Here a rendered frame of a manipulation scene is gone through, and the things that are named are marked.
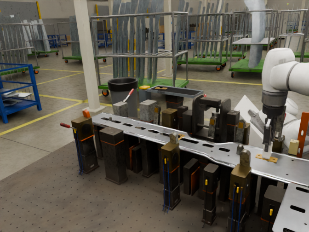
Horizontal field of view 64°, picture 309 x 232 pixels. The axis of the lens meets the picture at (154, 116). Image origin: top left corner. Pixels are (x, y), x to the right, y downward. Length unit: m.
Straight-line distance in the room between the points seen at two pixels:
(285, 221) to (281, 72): 0.49
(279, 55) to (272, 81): 0.09
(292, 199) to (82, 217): 0.96
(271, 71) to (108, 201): 1.03
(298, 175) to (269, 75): 0.43
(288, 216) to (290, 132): 0.92
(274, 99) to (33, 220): 1.25
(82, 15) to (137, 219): 4.06
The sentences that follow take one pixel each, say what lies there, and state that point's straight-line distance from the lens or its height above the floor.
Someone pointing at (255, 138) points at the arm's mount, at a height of 0.82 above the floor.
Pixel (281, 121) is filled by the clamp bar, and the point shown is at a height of 1.14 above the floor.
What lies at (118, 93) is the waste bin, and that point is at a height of 0.56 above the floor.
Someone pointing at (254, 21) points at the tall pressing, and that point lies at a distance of 7.57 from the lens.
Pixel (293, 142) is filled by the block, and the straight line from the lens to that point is 1.30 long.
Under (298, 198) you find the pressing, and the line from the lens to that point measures 1.06.
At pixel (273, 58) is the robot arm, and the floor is 1.46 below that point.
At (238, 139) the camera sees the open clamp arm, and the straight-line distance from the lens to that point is 1.39.
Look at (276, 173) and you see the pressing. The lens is 1.17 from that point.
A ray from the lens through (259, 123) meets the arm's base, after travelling 1.89.
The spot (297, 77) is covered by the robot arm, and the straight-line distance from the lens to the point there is 0.95.
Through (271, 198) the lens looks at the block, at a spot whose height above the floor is 0.98.
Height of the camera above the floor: 1.60
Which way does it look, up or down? 21 degrees down
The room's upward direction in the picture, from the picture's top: 3 degrees counter-clockwise
